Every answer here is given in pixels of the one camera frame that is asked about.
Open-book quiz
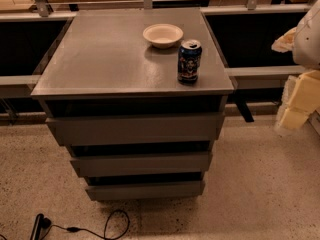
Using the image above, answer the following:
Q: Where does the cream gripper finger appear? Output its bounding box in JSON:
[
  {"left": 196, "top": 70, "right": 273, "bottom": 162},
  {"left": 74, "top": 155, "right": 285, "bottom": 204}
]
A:
[
  {"left": 271, "top": 27, "right": 296, "bottom": 53},
  {"left": 275, "top": 70, "right": 320, "bottom": 130}
]

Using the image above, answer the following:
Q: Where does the grey drawer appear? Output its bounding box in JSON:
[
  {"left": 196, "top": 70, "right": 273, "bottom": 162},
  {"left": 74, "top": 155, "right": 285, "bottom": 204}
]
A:
[
  {"left": 47, "top": 113, "right": 224, "bottom": 146},
  {"left": 86, "top": 180, "right": 205, "bottom": 201},
  {"left": 71, "top": 151, "right": 212, "bottom": 177}
]

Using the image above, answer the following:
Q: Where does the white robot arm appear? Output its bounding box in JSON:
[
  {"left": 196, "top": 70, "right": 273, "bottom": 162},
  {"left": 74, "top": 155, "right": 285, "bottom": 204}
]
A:
[{"left": 271, "top": 0, "right": 320, "bottom": 131}]

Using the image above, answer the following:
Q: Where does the grey drawer cabinet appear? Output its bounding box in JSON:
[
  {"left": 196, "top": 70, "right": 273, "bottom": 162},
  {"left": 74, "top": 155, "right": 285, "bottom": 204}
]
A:
[{"left": 32, "top": 8, "right": 233, "bottom": 187}]

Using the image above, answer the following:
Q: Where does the grey bottom drawer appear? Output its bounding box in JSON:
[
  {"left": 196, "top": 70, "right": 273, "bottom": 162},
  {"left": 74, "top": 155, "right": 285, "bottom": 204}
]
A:
[{"left": 86, "top": 180, "right": 205, "bottom": 201}]

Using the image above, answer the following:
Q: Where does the grey top drawer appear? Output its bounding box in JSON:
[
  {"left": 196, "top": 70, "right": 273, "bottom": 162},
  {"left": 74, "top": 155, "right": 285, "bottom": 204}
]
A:
[{"left": 47, "top": 113, "right": 224, "bottom": 146}]

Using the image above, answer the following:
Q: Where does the blue soda can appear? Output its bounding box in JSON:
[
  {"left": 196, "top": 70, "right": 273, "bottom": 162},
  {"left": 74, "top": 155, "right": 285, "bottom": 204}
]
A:
[{"left": 177, "top": 39, "right": 202, "bottom": 84}]

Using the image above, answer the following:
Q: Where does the white paper bowl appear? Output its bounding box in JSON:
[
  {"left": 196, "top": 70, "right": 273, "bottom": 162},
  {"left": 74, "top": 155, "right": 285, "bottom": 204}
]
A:
[{"left": 143, "top": 24, "right": 183, "bottom": 49}]

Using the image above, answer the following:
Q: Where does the black power adapter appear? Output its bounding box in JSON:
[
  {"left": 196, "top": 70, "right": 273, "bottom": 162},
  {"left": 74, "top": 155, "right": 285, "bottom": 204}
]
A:
[{"left": 30, "top": 213, "right": 51, "bottom": 240}]

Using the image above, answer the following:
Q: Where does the grey metal rail frame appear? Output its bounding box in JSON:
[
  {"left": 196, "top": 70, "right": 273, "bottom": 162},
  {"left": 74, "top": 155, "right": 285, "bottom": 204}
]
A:
[{"left": 1, "top": 0, "right": 317, "bottom": 122}]

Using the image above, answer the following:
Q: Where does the black power cable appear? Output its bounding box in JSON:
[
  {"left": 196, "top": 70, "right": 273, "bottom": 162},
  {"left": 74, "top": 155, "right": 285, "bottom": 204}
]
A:
[{"left": 46, "top": 209, "right": 131, "bottom": 240}]

